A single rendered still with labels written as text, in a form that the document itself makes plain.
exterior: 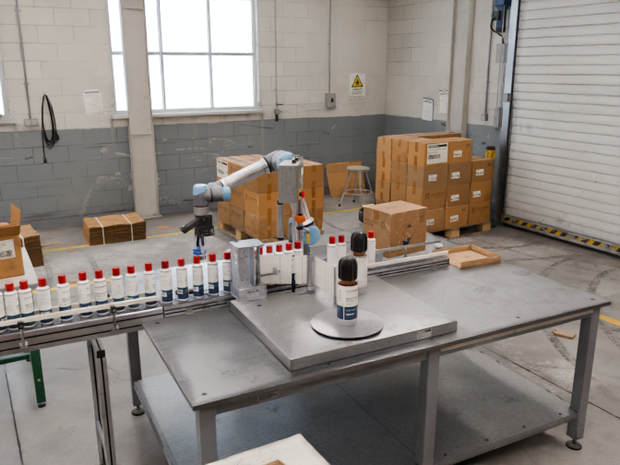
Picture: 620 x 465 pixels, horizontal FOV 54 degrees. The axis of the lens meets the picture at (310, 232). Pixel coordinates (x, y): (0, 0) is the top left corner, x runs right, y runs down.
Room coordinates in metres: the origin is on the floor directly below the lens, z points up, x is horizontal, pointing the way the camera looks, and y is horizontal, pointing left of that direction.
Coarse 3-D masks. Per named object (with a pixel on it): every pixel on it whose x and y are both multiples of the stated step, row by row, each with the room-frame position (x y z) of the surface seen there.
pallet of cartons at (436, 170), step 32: (384, 160) 7.10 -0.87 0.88; (416, 160) 6.62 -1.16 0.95; (448, 160) 6.72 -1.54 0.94; (480, 160) 7.02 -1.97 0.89; (384, 192) 7.08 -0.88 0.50; (416, 192) 6.60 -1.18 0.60; (448, 192) 6.74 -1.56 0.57; (480, 192) 7.00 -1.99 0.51; (448, 224) 6.75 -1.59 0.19; (480, 224) 7.10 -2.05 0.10
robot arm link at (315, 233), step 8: (280, 152) 3.25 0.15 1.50; (288, 152) 3.22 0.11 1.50; (272, 160) 3.27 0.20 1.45; (280, 160) 3.19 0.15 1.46; (304, 200) 3.26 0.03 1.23; (304, 208) 3.24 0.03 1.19; (304, 224) 3.22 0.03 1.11; (312, 224) 3.24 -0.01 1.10; (304, 232) 3.21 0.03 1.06; (312, 232) 3.23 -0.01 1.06; (304, 240) 3.21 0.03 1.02; (312, 240) 3.23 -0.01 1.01
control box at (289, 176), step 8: (288, 160) 3.12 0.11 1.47; (280, 168) 2.96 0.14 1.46; (288, 168) 2.95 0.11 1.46; (296, 168) 2.95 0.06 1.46; (280, 176) 2.96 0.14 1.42; (288, 176) 2.95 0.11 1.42; (296, 176) 2.95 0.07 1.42; (280, 184) 2.96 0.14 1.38; (288, 184) 2.95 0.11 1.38; (296, 184) 2.95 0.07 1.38; (280, 192) 2.96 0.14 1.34; (288, 192) 2.95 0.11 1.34; (296, 192) 2.95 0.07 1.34; (280, 200) 2.96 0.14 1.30; (288, 200) 2.95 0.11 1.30; (296, 200) 2.95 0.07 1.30
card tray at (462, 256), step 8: (448, 248) 3.56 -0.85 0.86; (456, 248) 3.59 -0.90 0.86; (464, 248) 3.62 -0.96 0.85; (472, 248) 3.62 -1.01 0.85; (480, 248) 3.57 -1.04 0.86; (448, 256) 3.49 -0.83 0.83; (456, 256) 3.49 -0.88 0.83; (464, 256) 3.49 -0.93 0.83; (472, 256) 3.49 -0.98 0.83; (480, 256) 3.49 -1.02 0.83; (488, 256) 3.49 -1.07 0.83; (496, 256) 3.40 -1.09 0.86; (456, 264) 3.35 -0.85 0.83; (464, 264) 3.29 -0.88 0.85; (472, 264) 3.32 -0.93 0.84; (480, 264) 3.34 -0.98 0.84
